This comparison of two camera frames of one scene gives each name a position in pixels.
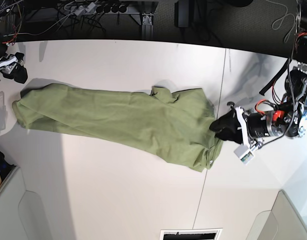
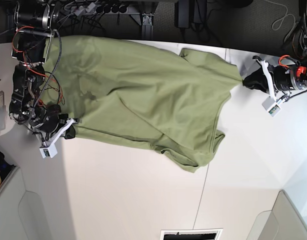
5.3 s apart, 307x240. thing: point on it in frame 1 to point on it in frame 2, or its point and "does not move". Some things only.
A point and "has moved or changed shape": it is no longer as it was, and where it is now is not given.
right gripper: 258,125 to 284,79
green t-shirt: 171,124 has moved or changed shape
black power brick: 182,13 does not move
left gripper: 6,64 to 48,126
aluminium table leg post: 147,27 does not move
